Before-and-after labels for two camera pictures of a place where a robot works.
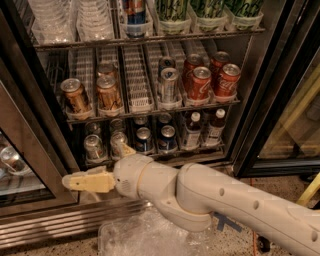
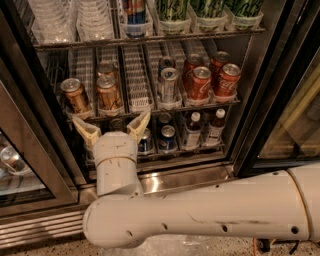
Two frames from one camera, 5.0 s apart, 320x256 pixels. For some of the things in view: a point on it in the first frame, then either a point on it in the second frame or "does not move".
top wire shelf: [86, 44] does not move
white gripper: [128, 175] → [114, 146]
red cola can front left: [200, 83] does not move
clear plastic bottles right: [93, 20] does not move
